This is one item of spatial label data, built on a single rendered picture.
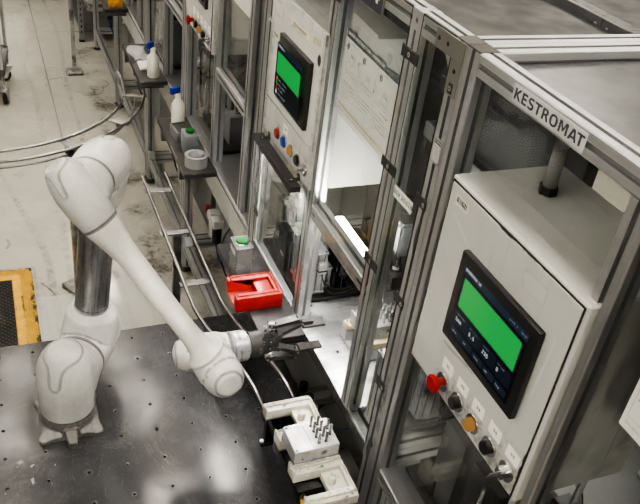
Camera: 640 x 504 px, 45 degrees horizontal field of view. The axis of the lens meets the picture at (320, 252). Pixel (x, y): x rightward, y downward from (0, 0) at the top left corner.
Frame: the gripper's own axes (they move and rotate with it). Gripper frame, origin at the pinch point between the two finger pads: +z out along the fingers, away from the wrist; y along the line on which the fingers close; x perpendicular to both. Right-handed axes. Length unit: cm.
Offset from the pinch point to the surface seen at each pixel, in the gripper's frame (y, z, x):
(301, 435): -8.2, -13.6, -29.3
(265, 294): -4.2, -6.1, 26.3
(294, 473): -12.3, -18.1, -37.6
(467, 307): 60, 0, -64
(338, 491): -12.9, -8.9, -45.5
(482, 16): 100, 20, -18
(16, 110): -99, -69, 385
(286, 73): 64, -1, 41
